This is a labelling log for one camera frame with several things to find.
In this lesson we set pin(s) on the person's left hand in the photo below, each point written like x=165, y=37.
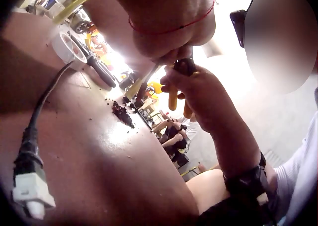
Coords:
x=161, y=10

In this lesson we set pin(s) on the person's left fingers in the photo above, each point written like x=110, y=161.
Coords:
x=171, y=56

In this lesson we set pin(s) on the pile of dark insulation scraps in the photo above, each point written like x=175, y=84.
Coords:
x=123, y=113

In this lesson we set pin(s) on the white tape roll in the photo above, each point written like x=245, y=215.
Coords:
x=62, y=48

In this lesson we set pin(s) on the black wrist band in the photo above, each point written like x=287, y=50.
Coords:
x=246, y=183

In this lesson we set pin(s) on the person's right fingers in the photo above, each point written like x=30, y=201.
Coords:
x=169, y=80

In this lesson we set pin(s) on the person's body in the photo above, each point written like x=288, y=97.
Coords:
x=298, y=173

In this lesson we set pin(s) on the person's right hand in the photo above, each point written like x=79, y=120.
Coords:
x=198, y=99

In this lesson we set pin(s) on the person's legs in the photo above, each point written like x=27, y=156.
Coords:
x=206, y=188

